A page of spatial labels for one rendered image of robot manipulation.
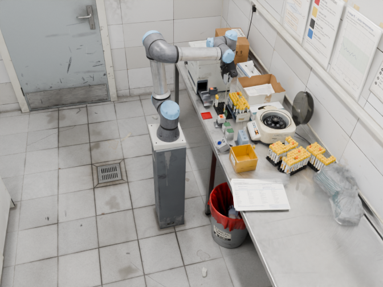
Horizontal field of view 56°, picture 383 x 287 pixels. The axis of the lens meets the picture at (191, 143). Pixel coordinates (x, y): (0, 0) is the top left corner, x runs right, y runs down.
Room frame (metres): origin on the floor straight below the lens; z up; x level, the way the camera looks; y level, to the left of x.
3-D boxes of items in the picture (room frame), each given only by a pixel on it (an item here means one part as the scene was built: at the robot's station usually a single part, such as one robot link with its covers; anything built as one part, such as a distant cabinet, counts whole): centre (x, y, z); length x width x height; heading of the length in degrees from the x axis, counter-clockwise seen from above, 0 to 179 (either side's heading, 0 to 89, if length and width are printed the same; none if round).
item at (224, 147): (1.66, -0.22, 0.92); 0.13 x 0.07 x 0.08; 106
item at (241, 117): (2.04, -0.32, 0.91); 0.20 x 0.10 x 0.07; 16
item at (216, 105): (2.04, -0.21, 0.93); 0.17 x 0.09 x 0.11; 17
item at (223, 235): (1.60, -0.33, 0.22); 0.38 x 0.37 x 0.44; 16
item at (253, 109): (2.01, -0.52, 0.92); 0.24 x 0.12 x 0.10; 106
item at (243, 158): (1.53, -0.32, 0.93); 0.13 x 0.13 x 0.10; 16
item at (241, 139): (1.69, -0.33, 0.92); 0.10 x 0.07 x 0.10; 11
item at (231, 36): (2.04, -0.21, 1.43); 0.09 x 0.08 x 0.11; 114
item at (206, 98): (2.18, -0.08, 0.92); 0.21 x 0.07 x 0.05; 16
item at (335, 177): (1.39, -0.85, 0.97); 0.26 x 0.17 x 0.19; 31
